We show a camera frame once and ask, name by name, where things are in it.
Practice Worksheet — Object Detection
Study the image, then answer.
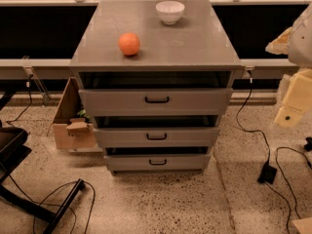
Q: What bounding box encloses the black looped cable right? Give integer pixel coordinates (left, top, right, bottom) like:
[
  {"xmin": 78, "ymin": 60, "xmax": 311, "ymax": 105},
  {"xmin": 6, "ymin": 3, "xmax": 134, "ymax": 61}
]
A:
[{"xmin": 275, "ymin": 146, "xmax": 312, "ymax": 219}]

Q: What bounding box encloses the grey drawer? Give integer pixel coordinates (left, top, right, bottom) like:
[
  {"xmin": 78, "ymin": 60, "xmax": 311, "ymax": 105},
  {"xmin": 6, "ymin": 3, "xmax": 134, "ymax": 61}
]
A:
[
  {"xmin": 104, "ymin": 154, "xmax": 211, "ymax": 172},
  {"xmin": 95, "ymin": 127, "xmax": 219, "ymax": 148},
  {"xmin": 79, "ymin": 89, "xmax": 232, "ymax": 116}
]

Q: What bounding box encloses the grey top drawer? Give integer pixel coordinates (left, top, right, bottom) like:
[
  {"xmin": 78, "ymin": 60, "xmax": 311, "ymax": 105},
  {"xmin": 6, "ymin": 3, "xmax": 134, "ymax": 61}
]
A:
[{"xmin": 79, "ymin": 89, "xmax": 232, "ymax": 116}]

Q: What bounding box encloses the white ceramic bowl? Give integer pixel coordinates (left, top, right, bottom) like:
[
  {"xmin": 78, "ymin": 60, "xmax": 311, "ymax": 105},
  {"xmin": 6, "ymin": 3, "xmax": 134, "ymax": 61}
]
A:
[{"xmin": 156, "ymin": 1, "xmax": 185, "ymax": 25}]

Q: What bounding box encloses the black power adapter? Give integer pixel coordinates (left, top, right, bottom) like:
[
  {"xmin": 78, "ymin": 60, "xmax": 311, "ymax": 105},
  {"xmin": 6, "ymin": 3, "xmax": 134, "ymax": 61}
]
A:
[{"xmin": 257, "ymin": 163, "xmax": 277, "ymax": 184}]

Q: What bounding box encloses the black chair frame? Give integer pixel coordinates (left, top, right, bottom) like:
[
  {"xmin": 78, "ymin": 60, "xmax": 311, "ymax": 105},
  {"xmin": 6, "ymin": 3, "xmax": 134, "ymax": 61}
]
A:
[{"xmin": 0, "ymin": 94, "xmax": 86, "ymax": 234}]

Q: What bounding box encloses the orange fruit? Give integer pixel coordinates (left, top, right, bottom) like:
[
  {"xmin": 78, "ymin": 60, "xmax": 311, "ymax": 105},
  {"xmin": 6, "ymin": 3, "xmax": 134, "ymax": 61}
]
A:
[{"xmin": 118, "ymin": 32, "xmax": 140, "ymax": 56}]

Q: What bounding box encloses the grey bottom drawer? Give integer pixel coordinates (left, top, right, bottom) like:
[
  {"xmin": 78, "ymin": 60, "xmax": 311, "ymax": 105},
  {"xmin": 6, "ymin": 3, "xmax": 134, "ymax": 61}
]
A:
[{"xmin": 104, "ymin": 154, "xmax": 211, "ymax": 172}]

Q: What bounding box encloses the black floor cable left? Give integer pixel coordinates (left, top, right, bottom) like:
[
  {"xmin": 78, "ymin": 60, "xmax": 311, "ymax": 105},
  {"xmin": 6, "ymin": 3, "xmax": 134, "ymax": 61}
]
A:
[{"xmin": 6, "ymin": 174, "xmax": 97, "ymax": 234}]

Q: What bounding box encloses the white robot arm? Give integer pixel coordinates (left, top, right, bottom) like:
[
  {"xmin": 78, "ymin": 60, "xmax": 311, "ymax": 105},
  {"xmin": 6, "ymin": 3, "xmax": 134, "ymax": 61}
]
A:
[{"xmin": 265, "ymin": 4, "xmax": 312, "ymax": 128}]

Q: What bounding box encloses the black adapter cable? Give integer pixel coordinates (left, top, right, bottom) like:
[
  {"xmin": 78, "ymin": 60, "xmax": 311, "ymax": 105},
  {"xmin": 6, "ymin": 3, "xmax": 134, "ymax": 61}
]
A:
[{"xmin": 235, "ymin": 76, "xmax": 292, "ymax": 234}]

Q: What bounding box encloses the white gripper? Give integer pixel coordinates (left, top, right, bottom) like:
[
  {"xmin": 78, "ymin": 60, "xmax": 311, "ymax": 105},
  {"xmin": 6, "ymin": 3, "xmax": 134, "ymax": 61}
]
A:
[{"xmin": 274, "ymin": 68, "xmax": 312, "ymax": 128}]

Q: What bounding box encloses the black wall cable left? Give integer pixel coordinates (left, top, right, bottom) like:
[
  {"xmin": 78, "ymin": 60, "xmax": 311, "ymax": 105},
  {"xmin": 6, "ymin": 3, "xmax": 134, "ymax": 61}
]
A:
[{"xmin": 5, "ymin": 74, "xmax": 35, "ymax": 127}]

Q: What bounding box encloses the grey drawer cabinet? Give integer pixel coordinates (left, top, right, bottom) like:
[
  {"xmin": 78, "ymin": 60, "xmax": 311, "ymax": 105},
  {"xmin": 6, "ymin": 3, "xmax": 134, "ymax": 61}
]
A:
[{"xmin": 69, "ymin": 0, "xmax": 244, "ymax": 176}]

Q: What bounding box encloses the brown cardboard box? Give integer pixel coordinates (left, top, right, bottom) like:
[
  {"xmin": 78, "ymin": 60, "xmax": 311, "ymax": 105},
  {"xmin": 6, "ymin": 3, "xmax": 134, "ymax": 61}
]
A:
[{"xmin": 53, "ymin": 77, "xmax": 97, "ymax": 149}]

